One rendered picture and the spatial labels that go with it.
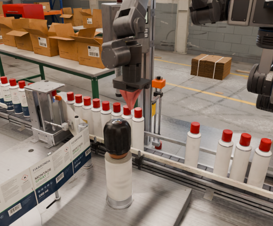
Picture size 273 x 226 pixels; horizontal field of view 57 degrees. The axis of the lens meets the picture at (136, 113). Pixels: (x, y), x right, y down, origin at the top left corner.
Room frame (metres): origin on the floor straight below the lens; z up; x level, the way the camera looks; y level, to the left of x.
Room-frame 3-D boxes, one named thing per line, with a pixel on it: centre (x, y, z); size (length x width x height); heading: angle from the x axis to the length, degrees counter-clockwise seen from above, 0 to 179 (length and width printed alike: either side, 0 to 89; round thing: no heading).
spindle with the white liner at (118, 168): (0.64, 0.06, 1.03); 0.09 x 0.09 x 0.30
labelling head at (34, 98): (1.05, 0.40, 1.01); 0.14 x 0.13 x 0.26; 61
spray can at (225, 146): (0.75, -0.31, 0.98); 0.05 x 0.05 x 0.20
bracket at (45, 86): (1.04, 0.40, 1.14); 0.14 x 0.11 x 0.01; 61
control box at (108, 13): (1.05, 0.04, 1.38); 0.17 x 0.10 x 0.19; 116
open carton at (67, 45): (3.04, 0.71, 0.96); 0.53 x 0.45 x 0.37; 144
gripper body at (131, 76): (0.73, 0.01, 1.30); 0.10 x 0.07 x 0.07; 60
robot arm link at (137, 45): (0.73, 0.02, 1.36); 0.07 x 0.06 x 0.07; 142
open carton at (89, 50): (2.75, 0.41, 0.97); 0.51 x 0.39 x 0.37; 147
